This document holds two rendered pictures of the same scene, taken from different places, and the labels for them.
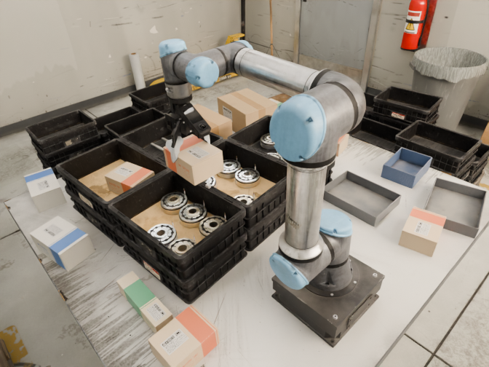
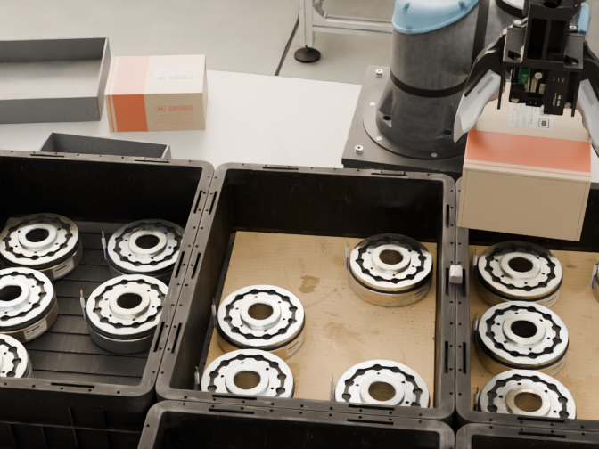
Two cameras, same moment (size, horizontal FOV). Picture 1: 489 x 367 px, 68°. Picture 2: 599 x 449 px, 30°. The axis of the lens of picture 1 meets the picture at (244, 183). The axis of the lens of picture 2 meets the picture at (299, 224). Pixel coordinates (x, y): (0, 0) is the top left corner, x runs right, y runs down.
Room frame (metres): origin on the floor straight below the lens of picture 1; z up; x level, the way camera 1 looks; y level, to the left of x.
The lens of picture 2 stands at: (1.76, 0.76, 1.77)
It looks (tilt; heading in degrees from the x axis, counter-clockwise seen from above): 39 degrees down; 233
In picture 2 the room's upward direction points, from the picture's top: 1 degrees counter-clockwise
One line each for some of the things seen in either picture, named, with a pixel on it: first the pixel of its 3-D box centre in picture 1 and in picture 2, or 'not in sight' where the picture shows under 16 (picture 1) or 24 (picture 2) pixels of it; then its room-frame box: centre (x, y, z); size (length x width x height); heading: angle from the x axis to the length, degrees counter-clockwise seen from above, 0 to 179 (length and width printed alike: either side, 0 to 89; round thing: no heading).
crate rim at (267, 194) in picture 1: (235, 170); (320, 281); (1.18, 0.03, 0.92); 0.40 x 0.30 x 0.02; 46
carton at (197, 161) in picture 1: (193, 159); (525, 157); (1.01, 0.16, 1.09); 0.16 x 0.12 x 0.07; 41
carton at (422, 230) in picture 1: (422, 230); (158, 93); (0.98, -0.66, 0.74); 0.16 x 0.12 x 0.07; 144
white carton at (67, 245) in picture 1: (62, 242); not in sight; (1.01, 0.71, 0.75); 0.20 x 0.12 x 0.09; 53
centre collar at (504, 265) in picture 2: (213, 224); (520, 265); (0.94, 0.11, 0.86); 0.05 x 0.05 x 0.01
